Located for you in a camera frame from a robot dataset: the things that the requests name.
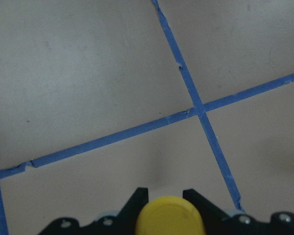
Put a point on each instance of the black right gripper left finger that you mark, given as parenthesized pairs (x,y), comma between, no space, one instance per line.
(121,224)

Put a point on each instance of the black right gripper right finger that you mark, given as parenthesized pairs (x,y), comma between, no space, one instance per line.
(218,222)

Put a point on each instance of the yellow push button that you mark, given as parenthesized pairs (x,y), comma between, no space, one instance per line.
(169,215)

